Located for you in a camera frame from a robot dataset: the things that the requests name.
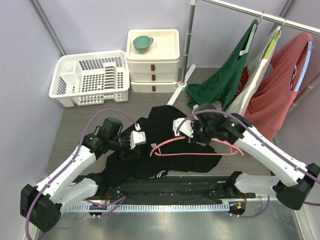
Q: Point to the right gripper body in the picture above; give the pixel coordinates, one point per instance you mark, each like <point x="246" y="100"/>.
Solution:
<point x="201" y="135"/>

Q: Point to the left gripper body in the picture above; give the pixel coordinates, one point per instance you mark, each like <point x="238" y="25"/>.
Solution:
<point x="125" y="154"/>

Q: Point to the pink hanger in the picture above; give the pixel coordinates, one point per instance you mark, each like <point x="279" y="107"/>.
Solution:
<point x="234" y="150"/>

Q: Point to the black t shirt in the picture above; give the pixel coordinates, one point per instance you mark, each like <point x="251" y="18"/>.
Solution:
<point x="158" y="128"/>

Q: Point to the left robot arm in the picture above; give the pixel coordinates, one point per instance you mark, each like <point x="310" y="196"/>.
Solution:
<point x="43" y="204"/>

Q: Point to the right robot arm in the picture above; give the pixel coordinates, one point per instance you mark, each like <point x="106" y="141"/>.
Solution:
<point x="291" y="180"/>

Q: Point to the green t shirt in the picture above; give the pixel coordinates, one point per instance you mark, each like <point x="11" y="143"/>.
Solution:
<point x="223" y="84"/>

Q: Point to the salmon pink t shirt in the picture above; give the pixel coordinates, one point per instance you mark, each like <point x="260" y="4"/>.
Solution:
<point x="269" y="105"/>

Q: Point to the white t shirt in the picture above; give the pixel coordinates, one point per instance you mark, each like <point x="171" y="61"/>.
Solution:
<point x="251" y="78"/>

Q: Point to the lime green hanger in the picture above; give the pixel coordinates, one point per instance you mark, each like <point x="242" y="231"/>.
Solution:
<point x="270" y="48"/>

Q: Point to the light blue hanger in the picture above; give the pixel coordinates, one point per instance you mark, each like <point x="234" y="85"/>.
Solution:
<point x="295" y="87"/>

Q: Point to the white plastic basket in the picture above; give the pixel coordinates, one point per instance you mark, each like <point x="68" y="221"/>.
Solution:
<point x="91" y="78"/>

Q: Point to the white drawer unit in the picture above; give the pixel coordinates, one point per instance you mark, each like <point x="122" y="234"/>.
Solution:
<point x="155" y="71"/>

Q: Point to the green cup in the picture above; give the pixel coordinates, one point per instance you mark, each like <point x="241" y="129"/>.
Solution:
<point x="142" y="43"/>

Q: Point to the metal clothes rack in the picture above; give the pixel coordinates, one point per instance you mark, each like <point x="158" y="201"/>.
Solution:
<point x="187" y="72"/>

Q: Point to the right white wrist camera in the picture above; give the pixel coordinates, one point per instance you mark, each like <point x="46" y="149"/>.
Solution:
<point x="180" y="128"/>

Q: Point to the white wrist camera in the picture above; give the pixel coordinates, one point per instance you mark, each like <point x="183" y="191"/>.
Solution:
<point x="137" y="137"/>
<point x="180" y="128"/>

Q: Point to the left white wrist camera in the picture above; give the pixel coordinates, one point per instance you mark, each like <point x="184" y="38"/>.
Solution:
<point x="137" y="137"/>

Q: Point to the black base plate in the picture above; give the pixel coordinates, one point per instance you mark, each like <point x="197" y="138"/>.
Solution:
<point x="171" y="190"/>

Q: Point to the white cable duct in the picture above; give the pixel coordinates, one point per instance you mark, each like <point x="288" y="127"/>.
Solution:
<point x="85" y="207"/>

